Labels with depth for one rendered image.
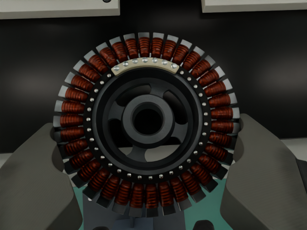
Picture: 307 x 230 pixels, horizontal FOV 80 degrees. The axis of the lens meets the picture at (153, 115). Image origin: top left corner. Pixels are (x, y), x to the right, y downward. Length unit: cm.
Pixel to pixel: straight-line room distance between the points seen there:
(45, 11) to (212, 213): 100
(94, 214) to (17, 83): 86
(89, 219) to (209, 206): 58
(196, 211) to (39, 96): 92
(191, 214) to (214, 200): 13
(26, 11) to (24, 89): 8
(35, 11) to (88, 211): 91
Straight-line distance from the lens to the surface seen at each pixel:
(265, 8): 27
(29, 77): 24
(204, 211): 105
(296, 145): 27
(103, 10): 23
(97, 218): 104
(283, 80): 25
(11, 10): 26
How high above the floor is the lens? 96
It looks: 81 degrees down
